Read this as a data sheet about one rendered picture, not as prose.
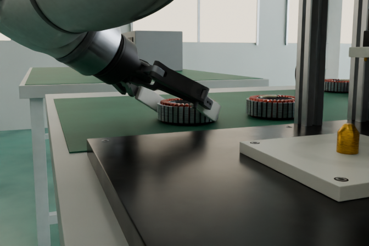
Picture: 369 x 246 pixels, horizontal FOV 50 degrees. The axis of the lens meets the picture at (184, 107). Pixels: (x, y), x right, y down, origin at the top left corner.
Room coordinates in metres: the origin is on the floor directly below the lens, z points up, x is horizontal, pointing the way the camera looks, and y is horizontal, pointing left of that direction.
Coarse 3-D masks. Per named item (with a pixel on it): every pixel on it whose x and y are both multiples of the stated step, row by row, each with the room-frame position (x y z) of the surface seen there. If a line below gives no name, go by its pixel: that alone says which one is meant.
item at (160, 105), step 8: (160, 104) 0.69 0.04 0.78; (168, 104) 0.68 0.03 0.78; (176, 104) 0.67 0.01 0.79; (184, 104) 0.75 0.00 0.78; (160, 112) 0.69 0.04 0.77; (168, 112) 0.67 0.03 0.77; (176, 112) 0.66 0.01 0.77; (184, 112) 0.66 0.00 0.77; (192, 112) 0.66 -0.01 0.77; (160, 120) 0.69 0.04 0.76; (168, 120) 0.67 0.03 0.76; (176, 120) 0.66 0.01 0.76; (184, 120) 0.66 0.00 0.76; (192, 120) 0.66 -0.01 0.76; (200, 120) 0.67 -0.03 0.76; (208, 120) 0.67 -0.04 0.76
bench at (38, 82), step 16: (32, 80) 1.75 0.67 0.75; (48, 80) 1.75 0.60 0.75; (64, 80) 1.75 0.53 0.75; (80, 80) 1.75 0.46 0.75; (96, 80) 1.75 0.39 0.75; (208, 80) 1.77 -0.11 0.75; (224, 80) 1.79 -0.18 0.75; (240, 80) 1.82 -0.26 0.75; (256, 80) 1.84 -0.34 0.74; (32, 96) 1.51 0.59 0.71; (32, 112) 1.54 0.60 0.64; (32, 128) 1.54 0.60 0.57; (32, 144) 1.54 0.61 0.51; (48, 208) 1.55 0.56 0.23; (48, 224) 1.55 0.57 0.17; (48, 240) 1.55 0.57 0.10
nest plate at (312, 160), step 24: (240, 144) 0.41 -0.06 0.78; (264, 144) 0.39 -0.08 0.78; (288, 144) 0.39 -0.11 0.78; (312, 144) 0.39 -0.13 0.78; (336, 144) 0.39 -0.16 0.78; (360, 144) 0.39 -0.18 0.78; (288, 168) 0.32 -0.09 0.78; (312, 168) 0.31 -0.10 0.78; (336, 168) 0.31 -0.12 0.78; (360, 168) 0.31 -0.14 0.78; (336, 192) 0.27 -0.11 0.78; (360, 192) 0.27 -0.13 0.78
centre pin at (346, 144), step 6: (342, 126) 0.36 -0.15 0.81; (348, 126) 0.36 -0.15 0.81; (354, 126) 0.36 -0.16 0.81; (342, 132) 0.36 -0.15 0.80; (348, 132) 0.35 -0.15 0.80; (354, 132) 0.35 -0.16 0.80; (342, 138) 0.36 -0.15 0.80; (348, 138) 0.35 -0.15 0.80; (354, 138) 0.35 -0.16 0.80; (342, 144) 0.36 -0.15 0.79; (348, 144) 0.35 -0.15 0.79; (354, 144) 0.35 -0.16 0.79; (336, 150) 0.37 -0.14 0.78; (342, 150) 0.36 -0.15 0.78; (348, 150) 0.35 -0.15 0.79; (354, 150) 0.35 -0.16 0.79
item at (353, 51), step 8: (368, 16) 0.41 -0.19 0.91; (368, 24) 0.41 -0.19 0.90; (368, 32) 0.40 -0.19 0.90; (368, 40) 0.40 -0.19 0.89; (352, 48) 0.39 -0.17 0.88; (360, 48) 0.38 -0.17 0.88; (368, 48) 0.37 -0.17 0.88; (352, 56) 0.39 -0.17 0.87; (360, 56) 0.38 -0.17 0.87; (368, 56) 0.37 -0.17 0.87
